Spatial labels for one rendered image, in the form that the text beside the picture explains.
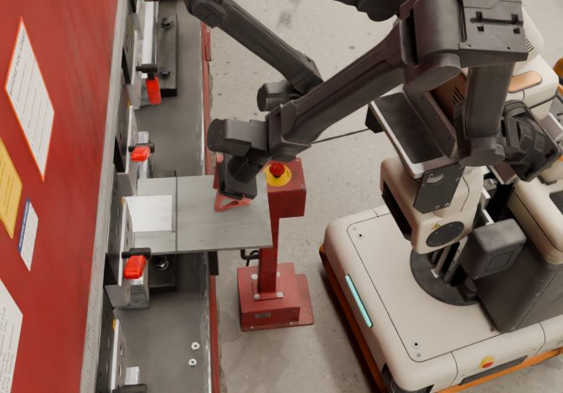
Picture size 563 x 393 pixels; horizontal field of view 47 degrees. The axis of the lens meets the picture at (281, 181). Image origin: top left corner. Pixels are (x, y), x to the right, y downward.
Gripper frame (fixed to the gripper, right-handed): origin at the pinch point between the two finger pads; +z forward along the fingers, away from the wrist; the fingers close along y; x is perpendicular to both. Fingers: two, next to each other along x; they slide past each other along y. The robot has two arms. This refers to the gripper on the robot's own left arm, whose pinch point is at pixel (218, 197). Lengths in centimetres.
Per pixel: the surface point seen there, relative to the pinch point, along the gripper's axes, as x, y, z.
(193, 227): -2.8, 4.5, 5.4
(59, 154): -39, 34, -40
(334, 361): 81, -7, 73
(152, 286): -5.7, 11.4, 18.4
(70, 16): -40, 17, -42
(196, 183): -2.2, -6.5, 5.0
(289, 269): 64, -36, 69
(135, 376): -10.5, 32.3, 13.4
